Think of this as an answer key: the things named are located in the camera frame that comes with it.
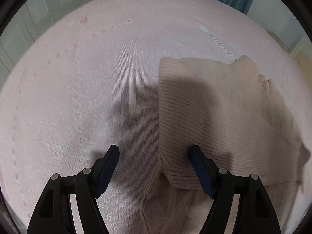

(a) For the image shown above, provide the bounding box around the cream wooden headboard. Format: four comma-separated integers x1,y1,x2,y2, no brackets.
290,36,311,79

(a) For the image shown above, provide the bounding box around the beige knit sweater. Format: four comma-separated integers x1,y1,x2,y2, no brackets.
141,56,310,233

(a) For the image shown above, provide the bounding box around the pink bed sheet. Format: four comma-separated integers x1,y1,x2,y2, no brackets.
1,0,311,233

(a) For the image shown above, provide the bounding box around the white wardrobe with red decals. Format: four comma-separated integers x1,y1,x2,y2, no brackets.
1,0,92,85

